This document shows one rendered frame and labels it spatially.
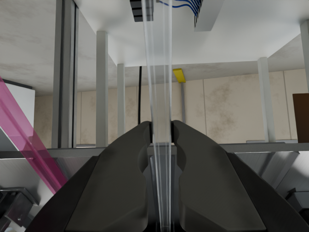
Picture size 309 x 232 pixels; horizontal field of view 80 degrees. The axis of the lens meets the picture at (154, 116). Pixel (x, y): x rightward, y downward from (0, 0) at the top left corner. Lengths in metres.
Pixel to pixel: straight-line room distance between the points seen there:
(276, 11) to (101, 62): 0.53
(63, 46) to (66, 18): 0.07
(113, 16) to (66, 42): 0.16
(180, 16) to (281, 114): 2.94
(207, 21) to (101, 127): 0.41
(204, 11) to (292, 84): 3.09
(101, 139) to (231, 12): 0.52
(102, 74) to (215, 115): 2.74
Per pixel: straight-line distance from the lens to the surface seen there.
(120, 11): 0.59
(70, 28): 0.53
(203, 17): 0.55
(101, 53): 0.64
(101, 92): 0.60
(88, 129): 3.87
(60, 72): 0.50
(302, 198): 0.27
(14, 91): 3.74
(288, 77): 3.55
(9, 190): 0.28
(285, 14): 0.72
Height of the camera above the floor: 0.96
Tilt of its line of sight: 7 degrees down
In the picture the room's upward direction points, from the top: 178 degrees clockwise
